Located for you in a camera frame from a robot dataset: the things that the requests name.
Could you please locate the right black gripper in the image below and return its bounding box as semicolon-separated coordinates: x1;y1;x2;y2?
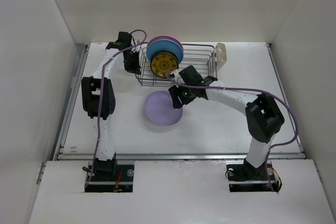
169;81;196;109

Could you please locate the lavender plastic plate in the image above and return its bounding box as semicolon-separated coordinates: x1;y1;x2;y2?
144;91;183;126

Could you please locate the yellow patterned glass plate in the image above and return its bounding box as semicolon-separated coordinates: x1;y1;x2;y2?
150;51;179;79

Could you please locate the metal wire dish rack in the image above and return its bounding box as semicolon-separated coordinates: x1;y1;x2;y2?
135;43;218;88

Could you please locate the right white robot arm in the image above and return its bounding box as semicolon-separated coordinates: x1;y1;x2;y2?
165;65;285;179

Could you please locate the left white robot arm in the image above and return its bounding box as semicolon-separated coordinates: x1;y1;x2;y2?
81;31;141;180

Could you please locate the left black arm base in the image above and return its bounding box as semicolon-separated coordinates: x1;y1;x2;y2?
83;164;135;193

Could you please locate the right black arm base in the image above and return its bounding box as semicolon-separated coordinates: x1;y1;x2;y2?
225;160;282;193

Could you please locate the light blue plastic plate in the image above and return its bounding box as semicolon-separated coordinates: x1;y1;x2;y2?
146;38;184;63

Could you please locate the pink plastic plate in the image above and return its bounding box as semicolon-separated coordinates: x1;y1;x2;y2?
148;35;183;47

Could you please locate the beige plastic cutlery holder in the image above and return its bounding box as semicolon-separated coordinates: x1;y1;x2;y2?
215;42;227;69

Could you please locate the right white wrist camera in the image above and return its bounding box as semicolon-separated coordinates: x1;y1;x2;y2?
166;69;184;83

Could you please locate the aluminium front rail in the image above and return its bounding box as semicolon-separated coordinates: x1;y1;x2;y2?
54;152;306;161

